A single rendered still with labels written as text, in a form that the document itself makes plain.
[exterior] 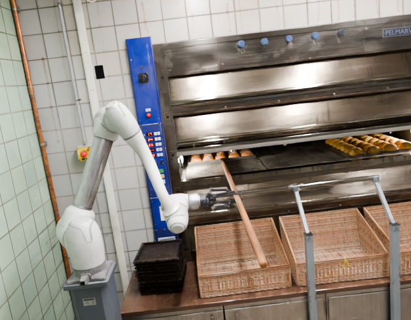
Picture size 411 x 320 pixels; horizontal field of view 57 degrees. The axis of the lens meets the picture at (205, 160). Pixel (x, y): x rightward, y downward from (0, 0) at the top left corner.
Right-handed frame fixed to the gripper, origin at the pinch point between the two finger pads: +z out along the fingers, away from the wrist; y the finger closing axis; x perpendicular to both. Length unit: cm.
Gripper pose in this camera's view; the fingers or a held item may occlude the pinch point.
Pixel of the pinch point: (235, 196)
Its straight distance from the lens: 212.7
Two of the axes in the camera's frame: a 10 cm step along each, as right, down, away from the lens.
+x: 0.2, 2.0, -9.8
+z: 9.9, -1.1, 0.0
